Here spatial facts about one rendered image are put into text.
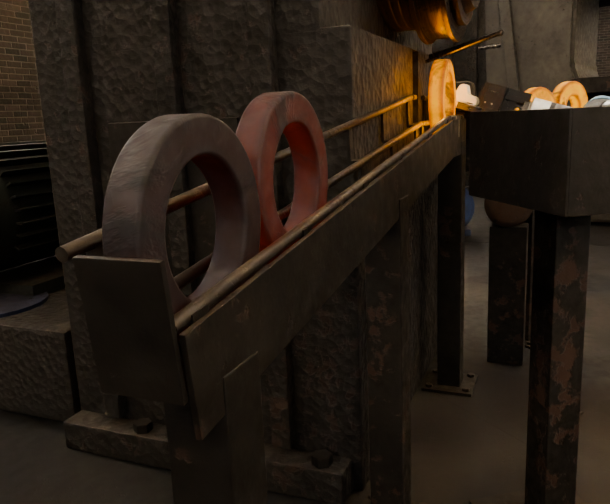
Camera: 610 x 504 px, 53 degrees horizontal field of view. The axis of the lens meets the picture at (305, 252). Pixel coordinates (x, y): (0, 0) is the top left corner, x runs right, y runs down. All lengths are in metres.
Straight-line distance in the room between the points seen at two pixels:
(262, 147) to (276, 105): 0.05
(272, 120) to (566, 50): 3.65
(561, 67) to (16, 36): 6.63
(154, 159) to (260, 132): 0.17
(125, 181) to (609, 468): 1.22
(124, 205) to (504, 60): 3.95
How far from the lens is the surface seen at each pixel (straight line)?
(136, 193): 0.43
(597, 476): 1.43
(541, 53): 4.22
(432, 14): 1.43
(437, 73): 1.46
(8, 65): 8.67
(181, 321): 0.44
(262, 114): 0.61
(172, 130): 0.46
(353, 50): 1.10
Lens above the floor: 0.72
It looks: 12 degrees down
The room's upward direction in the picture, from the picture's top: 3 degrees counter-clockwise
